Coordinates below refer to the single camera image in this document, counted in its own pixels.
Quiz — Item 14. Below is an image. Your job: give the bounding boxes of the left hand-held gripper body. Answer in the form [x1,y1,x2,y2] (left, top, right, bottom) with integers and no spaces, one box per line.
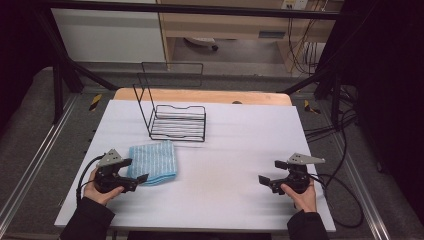
[94,148,127,195]

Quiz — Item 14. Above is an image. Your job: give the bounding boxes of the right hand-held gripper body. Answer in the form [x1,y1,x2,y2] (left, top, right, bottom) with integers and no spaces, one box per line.
[282,152,326,195]

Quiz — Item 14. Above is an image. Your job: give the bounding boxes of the blue striped towel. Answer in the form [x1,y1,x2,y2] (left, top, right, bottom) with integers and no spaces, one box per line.
[126,139,179,187]

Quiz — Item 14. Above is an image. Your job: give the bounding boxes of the black wire rack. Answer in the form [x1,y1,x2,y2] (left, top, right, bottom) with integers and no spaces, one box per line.
[132,61,208,143]

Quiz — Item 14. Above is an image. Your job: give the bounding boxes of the person's left hand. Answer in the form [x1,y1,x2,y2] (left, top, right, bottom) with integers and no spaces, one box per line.
[82,168,125,207]

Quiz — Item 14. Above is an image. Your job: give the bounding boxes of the person's right hand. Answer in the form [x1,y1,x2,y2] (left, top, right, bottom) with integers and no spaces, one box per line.
[280,179,318,214]

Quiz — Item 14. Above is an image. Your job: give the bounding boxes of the yellow black tape marker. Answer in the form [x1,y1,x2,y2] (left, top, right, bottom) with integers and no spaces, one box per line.
[88,93,103,112]
[303,99,322,115]

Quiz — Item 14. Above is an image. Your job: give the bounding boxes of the dark curtain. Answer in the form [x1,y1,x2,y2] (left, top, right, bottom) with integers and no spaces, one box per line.
[0,0,56,138]
[344,0,424,216]

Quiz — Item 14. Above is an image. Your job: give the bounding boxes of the light wooden desk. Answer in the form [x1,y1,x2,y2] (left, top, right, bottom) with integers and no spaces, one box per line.
[155,0,345,73]

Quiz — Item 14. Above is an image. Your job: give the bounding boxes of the left hand-held gripper cable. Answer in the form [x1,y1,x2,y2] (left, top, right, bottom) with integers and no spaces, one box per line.
[75,154,106,205]

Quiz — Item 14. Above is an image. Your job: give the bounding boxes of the hand-held gripper cable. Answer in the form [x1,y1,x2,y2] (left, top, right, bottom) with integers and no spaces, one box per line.
[75,154,106,205]
[309,172,365,230]

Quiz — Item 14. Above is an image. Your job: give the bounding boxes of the right hand-held gripper cable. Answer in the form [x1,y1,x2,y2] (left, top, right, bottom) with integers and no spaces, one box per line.
[309,172,365,230]

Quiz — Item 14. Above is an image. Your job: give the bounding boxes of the black floor cable bundle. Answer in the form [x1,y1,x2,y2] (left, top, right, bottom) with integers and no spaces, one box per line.
[304,84,360,142]

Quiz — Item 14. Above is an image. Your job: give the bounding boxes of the aluminium rail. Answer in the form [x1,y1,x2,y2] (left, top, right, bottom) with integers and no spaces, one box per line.
[0,94,80,232]
[332,132,392,240]

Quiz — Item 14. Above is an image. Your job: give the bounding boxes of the hanging cables under desk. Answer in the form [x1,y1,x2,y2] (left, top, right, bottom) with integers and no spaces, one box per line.
[287,17,322,75]

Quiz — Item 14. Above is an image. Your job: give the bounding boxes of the white wall socket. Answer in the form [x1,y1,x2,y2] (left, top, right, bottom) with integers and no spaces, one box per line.
[280,0,310,11]

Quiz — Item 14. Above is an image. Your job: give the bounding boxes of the black metal frame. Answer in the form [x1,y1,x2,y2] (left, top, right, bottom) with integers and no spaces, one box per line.
[32,0,355,132]

